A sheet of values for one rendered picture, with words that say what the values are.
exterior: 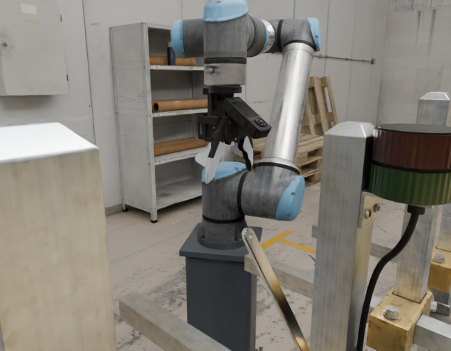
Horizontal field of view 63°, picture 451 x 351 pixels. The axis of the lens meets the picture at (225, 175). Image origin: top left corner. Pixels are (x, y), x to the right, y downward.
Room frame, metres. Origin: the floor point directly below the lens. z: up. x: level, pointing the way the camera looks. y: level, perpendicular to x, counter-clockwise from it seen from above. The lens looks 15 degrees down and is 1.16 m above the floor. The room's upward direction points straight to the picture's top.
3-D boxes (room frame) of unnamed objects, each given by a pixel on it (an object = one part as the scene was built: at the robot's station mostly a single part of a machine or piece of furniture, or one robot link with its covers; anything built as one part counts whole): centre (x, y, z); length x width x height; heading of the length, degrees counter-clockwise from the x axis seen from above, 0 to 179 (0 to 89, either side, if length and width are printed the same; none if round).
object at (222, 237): (1.24, 0.01, 0.65); 0.19 x 0.19 x 0.10
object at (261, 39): (0.93, -0.04, 1.25); 0.12 x 0.12 x 0.09; 66
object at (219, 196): (1.23, 0.00, 0.79); 0.17 x 0.15 x 0.18; 66
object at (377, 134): (0.27, -0.14, 1.11); 0.06 x 0.06 x 0.02
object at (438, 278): (0.65, -0.42, 0.81); 0.13 x 0.06 x 0.05; 138
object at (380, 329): (0.47, -0.26, 0.82); 0.13 x 0.06 x 0.05; 138
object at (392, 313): (0.43, -0.22, 0.86); 0.02 x 0.02 x 0.01
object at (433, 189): (0.27, -0.14, 1.08); 0.06 x 0.06 x 0.02
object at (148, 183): (3.34, 0.46, 0.78); 0.90 x 0.45 x 1.55; 139
